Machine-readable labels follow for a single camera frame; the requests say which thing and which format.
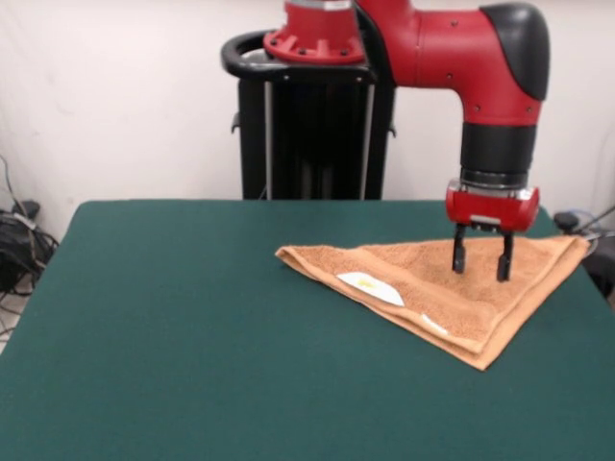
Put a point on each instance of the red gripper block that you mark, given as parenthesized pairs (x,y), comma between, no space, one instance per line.
(490,209)

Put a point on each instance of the orange terry towel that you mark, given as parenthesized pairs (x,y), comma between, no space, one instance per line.
(432,288)

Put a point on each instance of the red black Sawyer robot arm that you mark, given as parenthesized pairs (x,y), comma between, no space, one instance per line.
(456,53)

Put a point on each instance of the dark green table cloth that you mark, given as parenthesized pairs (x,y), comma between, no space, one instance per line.
(144,336)

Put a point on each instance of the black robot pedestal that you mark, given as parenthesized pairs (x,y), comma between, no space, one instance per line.
(312,144)

